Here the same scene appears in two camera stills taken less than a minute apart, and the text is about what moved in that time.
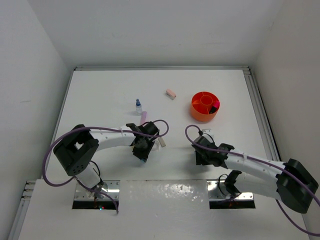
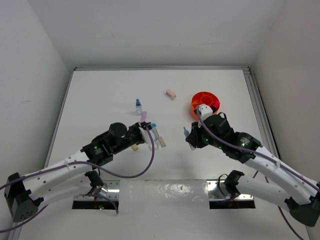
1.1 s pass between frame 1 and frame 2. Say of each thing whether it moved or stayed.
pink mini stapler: stayed
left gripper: moved
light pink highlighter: stayed
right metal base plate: stayed
